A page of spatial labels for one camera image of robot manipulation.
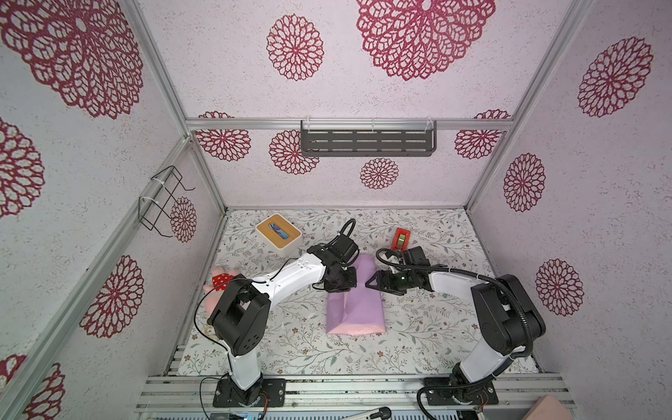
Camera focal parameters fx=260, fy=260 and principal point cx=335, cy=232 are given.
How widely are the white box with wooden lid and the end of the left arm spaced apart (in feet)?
0.99

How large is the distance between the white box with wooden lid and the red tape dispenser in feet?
1.26

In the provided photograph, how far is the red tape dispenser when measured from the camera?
3.36ft

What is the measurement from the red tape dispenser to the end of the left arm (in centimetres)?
29

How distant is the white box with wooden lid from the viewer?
102 cm

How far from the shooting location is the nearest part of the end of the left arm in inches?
25.4
